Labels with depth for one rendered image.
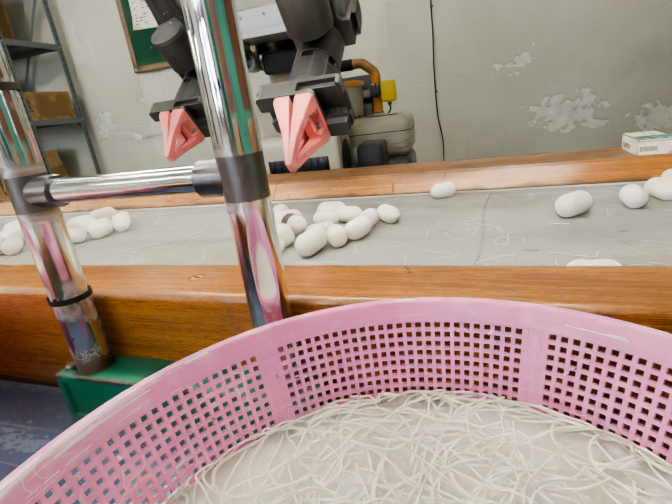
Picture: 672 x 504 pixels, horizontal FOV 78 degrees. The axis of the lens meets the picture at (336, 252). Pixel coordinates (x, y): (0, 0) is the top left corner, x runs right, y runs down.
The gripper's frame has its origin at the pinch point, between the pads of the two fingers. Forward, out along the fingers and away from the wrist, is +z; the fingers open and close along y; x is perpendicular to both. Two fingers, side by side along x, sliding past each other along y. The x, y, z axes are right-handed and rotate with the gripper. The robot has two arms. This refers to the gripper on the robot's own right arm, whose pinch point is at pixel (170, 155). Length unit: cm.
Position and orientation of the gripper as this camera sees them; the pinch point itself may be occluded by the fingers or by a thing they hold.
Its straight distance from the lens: 73.7
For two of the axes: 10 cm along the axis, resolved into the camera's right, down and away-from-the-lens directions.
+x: 3.0, 4.7, 8.3
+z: -1.4, 8.8, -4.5
